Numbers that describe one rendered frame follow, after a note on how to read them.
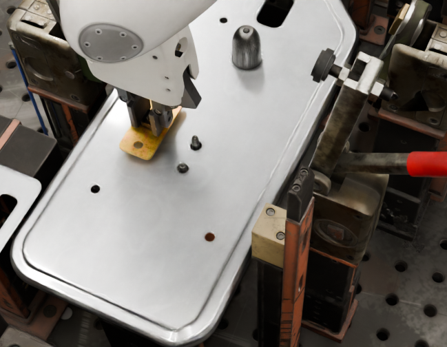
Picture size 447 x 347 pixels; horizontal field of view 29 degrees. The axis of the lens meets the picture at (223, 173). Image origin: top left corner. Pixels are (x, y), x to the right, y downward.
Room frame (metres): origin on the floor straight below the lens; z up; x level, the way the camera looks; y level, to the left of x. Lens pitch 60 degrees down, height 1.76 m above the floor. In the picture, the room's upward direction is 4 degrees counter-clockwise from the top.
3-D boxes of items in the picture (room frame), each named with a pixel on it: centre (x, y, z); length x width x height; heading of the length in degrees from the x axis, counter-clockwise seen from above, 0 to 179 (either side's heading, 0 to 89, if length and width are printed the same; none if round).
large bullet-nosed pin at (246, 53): (0.59, -0.04, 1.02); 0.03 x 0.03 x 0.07
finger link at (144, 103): (0.52, 0.09, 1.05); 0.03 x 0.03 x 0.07; 60
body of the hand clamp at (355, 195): (0.40, -0.12, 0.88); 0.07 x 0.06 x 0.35; 60
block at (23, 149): (0.51, 0.23, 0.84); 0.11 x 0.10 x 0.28; 60
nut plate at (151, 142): (0.51, 0.07, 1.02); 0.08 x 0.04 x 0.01; 150
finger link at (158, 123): (0.50, 0.05, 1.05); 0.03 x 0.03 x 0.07; 60
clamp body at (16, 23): (0.64, 0.18, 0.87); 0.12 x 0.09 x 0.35; 60
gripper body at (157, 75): (0.51, 0.07, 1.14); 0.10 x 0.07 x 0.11; 60
